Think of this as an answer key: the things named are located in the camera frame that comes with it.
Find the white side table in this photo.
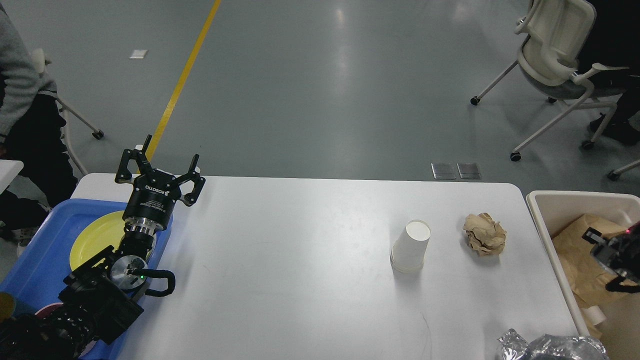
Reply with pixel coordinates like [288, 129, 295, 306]
[0, 159, 24, 193]

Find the yellow plastic plate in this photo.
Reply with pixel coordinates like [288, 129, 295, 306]
[69, 210, 130, 271]

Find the brown paper bag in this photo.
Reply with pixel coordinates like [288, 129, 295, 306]
[552, 214, 627, 339]

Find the white office chair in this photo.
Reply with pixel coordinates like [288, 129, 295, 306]
[470, 0, 624, 162]

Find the white paper cup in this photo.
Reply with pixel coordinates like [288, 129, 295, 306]
[390, 219, 432, 273]

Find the metal floor socket plate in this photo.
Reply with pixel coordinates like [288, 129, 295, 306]
[430, 162, 458, 180]

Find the dark teal mug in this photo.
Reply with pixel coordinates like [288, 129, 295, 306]
[0, 292, 16, 323]

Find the beige plastic bin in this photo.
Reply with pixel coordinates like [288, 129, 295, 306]
[526, 190, 640, 360]

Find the person in black trousers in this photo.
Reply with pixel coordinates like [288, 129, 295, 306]
[0, 9, 78, 254]

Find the white tissue roll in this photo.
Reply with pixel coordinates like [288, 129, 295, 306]
[580, 305, 607, 327]

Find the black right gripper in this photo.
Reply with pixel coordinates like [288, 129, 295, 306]
[582, 222, 640, 281]

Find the white paper scrap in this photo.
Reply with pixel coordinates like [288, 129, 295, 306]
[129, 48, 148, 60]

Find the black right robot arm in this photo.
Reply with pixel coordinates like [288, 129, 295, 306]
[582, 222, 640, 294]

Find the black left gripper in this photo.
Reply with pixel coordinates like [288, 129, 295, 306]
[115, 134, 206, 231]

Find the brown paper ball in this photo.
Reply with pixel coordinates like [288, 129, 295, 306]
[462, 212, 508, 256]

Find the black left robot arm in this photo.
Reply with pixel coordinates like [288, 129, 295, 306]
[1, 135, 206, 360]

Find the person in striped black tracksuit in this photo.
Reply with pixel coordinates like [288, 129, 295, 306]
[578, 0, 640, 146]

